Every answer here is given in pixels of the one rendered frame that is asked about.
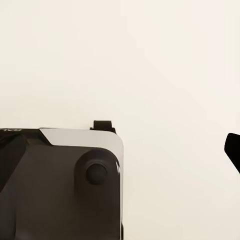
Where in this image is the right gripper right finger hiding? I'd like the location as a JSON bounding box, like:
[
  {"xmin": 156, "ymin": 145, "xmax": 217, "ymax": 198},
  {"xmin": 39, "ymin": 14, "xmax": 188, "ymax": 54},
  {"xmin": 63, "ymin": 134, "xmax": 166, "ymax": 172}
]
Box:
[{"xmin": 224, "ymin": 132, "xmax": 240, "ymax": 173}]

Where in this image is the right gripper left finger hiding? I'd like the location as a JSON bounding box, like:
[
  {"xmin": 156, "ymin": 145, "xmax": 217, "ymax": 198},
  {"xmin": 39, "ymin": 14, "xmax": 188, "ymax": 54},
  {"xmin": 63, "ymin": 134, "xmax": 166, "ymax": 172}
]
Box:
[{"xmin": 0, "ymin": 133, "xmax": 26, "ymax": 193}]

